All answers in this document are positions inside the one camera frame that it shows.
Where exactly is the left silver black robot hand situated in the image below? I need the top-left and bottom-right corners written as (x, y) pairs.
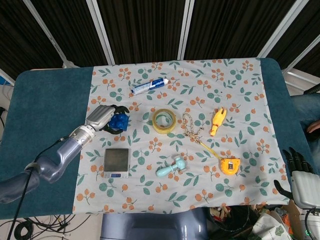
top-left (85, 104), bottom-right (130, 136)

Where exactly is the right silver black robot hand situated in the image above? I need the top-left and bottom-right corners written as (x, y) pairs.
top-left (273, 146), bottom-right (320, 210)

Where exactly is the blue toy building block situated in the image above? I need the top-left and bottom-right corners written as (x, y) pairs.
top-left (109, 112), bottom-right (130, 132)

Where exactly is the small digital scale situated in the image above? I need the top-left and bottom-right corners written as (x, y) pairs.
top-left (103, 147), bottom-right (131, 179)

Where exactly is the person hand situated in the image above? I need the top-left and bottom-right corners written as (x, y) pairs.
top-left (307, 121), bottom-right (320, 134)

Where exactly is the brown cardboard piece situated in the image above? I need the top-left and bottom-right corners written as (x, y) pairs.
top-left (284, 199), bottom-right (305, 240)

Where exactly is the white leaf print bag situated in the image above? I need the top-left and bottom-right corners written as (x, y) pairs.
top-left (251, 213), bottom-right (293, 240)

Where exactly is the teal fabric table cover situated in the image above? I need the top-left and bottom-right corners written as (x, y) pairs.
top-left (0, 57), bottom-right (320, 221)

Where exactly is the blue white toothpaste tube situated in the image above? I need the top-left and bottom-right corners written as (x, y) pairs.
top-left (129, 77), bottom-right (170, 96)

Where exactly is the yellow adhesive tape roll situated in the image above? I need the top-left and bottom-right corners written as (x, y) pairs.
top-left (151, 108), bottom-right (177, 135)

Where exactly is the orange tape measure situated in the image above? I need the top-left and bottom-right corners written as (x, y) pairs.
top-left (199, 141), bottom-right (241, 175)

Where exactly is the black waste bin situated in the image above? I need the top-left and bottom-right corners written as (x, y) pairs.
top-left (208, 206), bottom-right (258, 238)

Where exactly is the blue jeans leg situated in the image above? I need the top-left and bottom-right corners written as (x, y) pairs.
top-left (291, 93), bottom-right (320, 122)

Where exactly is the teal roller massager toy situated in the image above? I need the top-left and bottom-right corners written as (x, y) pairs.
top-left (156, 155), bottom-right (187, 177)

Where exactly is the floral printed white tablecloth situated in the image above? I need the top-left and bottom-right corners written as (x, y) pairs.
top-left (71, 57), bottom-right (291, 215)

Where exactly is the yellow rubber chicken toy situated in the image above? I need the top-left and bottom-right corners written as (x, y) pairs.
top-left (209, 106), bottom-right (228, 137)

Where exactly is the blue-grey robot torso base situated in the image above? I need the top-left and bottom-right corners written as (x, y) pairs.
top-left (100, 207), bottom-right (210, 240)

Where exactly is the white partition frame bar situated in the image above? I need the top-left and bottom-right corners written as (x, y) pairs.
top-left (86, 0), bottom-right (116, 65)
top-left (281, 34), bottom-right (320, 75)
top-left (176, 0), bottom-right (196, 61)
top-left (257, 0), bottom-right (310, 59)
top-left (23, 0), bottom-right (76, 69)

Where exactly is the braided beige rope loop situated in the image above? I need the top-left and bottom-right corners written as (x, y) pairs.
top-left (181, 112), bottom-right (204, 146)

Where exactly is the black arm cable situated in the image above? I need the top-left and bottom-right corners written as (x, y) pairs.
top-left (4, 136), bottom-right (70, 240)

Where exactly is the black floor cable bundle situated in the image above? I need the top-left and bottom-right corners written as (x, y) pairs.
top-left (12, 214), bottom-right (91, 240)

